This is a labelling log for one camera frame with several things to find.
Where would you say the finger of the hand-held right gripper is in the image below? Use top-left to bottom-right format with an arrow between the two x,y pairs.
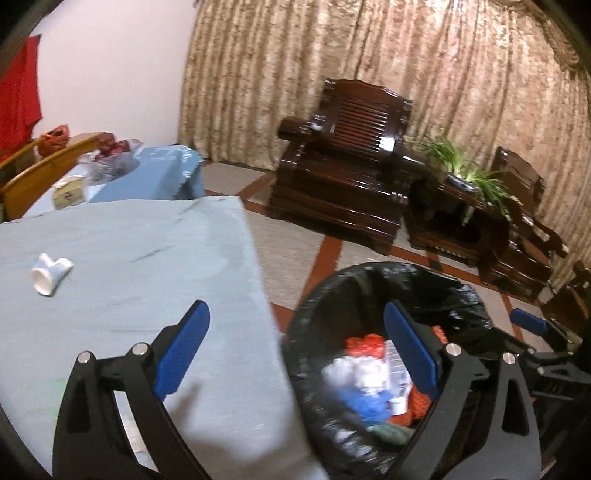
480,332 -> 536,364
510,308 -> 583,354

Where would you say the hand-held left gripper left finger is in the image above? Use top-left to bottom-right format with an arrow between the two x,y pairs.
53,300 -> 211,480

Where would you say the tissue box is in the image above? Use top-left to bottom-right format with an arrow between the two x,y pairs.
52,178 -> 88,210

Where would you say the blue printed packet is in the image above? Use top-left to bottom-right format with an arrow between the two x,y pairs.
346,391 -> 394,426

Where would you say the pile of red fruits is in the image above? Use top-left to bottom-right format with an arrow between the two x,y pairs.
92,133 -> 131,160

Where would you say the light blue tablecloth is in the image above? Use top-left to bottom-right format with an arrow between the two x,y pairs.
21,145 -> 206,217

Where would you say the orange bubble wrap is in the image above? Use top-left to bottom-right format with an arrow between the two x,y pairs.
345,325 -> 445,426

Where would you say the grey-blue tablecloth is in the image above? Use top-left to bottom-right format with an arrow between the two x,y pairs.
0,196 -> 325,480

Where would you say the white tissue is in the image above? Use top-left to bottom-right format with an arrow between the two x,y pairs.
322,355 -> 389,400

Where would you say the black trash bag bin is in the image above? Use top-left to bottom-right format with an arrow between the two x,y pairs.
281,261 -> 494,480

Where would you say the white printed packet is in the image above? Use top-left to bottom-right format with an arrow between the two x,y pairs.
382,339 -> 413,417

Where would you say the dark wooden armchair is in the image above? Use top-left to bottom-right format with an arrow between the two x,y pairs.
268,79 -> 415,256
479,147 -> 570,298

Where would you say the dark wooden side table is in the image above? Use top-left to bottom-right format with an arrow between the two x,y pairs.
405,173 -> 514,268

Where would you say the red cloth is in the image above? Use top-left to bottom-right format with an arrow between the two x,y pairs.
0,34 -> 43,149

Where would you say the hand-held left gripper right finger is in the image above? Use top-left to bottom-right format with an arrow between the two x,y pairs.
384,300 -> 541,480

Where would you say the dark wooden chair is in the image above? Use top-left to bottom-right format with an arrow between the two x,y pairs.
539,260 -> 591,334

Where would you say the plastic bag with red fruit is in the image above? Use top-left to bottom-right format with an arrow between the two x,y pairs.
78,138 -> 142,182

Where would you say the green potted plant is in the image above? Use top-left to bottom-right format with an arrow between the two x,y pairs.
410,135 -> 514,209

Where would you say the white pipe tee fitting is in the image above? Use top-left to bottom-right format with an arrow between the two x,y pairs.
31,253 -> 75,297

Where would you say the beige patterned curtain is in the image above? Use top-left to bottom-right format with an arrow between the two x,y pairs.
178,0 -> 591,301

